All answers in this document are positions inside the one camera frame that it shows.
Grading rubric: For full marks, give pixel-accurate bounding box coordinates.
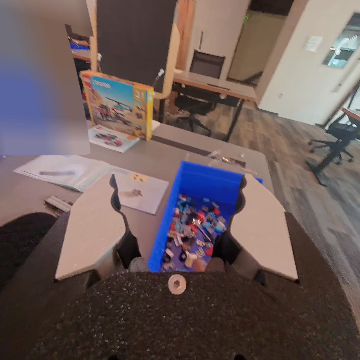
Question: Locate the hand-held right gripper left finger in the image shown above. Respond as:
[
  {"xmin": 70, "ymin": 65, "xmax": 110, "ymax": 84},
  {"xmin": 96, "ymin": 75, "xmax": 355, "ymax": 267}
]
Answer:
[{"xmin": 55, "ymin": 174, "xmax": 142, "ymax": 280}]

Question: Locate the partly built lego truck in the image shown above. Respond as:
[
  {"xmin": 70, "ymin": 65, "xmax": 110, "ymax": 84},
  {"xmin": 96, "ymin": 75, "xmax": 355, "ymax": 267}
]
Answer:
[{"xmin": 43, "ymin": 196, "xmax": 73, "ymax": 213}]

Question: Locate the wooden top office desk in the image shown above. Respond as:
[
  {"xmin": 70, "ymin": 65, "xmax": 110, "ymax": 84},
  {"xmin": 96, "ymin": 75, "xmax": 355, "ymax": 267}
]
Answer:
[{"xmin": 172, "ymin": 70, "xmax": 258, "ymax": 142}]

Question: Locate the blue plastic bin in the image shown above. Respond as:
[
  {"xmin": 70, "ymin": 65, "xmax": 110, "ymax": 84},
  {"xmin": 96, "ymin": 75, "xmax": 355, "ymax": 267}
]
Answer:
[{"xmin": 148, "ymin": 161, "xmax": 264, "ymax": 273}]

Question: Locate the white wall sign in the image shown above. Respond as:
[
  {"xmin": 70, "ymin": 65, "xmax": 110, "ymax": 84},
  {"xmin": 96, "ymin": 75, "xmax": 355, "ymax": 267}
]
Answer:
[{"xmin": 305, "ymin": 36, "xmax": 323, "ymax": 53}]

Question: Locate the black office chair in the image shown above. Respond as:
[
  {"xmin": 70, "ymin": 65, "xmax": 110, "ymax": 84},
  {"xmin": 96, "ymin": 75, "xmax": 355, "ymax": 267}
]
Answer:
[
  {"xmin": 174, "ymin": 84, "xmax": 220, "ymax": 136},
  {"xmin": 189, "ymin": 50, "xmax": 226, "ymax": 80},
  {"xmin": 307, "ymin": 107, "xmax": 360, "ymax": 164}
]

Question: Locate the lego instruction booklet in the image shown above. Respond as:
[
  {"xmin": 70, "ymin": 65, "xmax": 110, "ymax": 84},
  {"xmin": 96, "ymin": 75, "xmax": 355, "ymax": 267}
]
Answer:
[
  {"xmin": 13, "ymin": 155, "xmax": 170, "ymax": 215},
  {"xmin": 88, "ymin": 125, "xmax": 140, "ymax": 154}
]

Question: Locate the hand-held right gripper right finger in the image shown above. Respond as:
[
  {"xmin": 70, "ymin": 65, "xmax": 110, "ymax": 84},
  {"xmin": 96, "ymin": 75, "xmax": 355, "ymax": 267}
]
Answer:
[{"xmin": 212, "ymin": 174, "xmax": 299, "ymax": 282}]

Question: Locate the pile of lego bricks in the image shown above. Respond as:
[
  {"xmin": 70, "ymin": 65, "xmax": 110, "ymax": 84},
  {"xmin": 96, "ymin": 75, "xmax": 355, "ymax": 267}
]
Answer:
[{"xmin": 162, "ymin": 194, "xmax": 229, "ymax": 272}]

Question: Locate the black partition panel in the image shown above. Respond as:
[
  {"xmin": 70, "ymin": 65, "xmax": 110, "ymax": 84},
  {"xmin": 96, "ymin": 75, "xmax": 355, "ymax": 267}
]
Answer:
[{"xmin": 96, "ymin": 0, "xmax": 177, "ymax": 94}]

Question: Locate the closed lego instruction booklet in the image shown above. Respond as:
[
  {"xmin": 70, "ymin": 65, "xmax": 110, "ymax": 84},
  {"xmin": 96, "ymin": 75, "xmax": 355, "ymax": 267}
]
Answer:
[{"xmin": 88, "ymin": 125, "xmax": 140, "ymax": 154}]

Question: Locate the colourful lego set box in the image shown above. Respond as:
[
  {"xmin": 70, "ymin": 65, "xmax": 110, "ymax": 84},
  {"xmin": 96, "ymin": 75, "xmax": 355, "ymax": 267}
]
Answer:
[{"xmin": 79, "ymin": 70, "xmax": 155, "ymax": 141}]

